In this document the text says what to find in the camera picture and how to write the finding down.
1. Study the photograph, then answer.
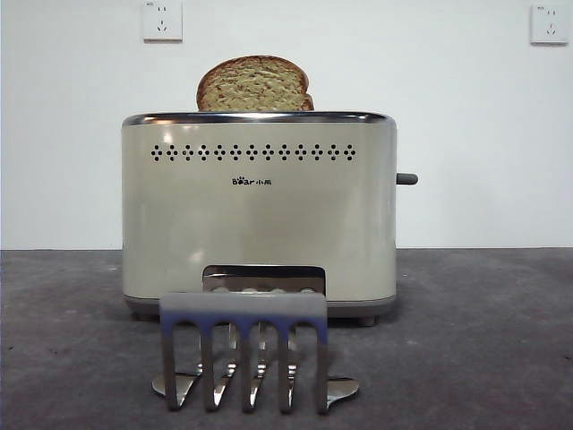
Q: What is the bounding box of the cream steel two-slot toaster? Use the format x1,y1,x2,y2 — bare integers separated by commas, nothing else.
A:
121,111,398,327

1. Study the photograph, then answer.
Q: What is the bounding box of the stainless steel toast rack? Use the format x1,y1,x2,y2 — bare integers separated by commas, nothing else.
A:
150,264,361,416

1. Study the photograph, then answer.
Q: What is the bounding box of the toasted bread slice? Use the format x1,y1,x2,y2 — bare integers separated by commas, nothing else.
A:
195,55,315,112

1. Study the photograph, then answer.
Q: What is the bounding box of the white wall socket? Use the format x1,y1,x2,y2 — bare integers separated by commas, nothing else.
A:
142,0,184,44
530,4,569,46

